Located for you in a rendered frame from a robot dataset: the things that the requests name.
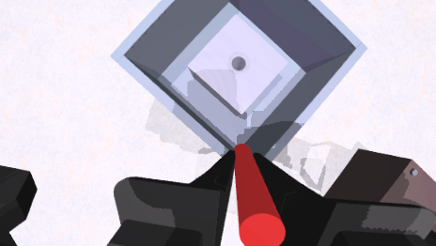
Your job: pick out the red peg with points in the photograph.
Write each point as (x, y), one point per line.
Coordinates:
(258, 219)

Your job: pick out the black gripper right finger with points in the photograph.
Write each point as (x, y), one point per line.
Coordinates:
(312, 220)

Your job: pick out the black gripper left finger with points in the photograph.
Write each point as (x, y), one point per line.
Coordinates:
(200, 205)

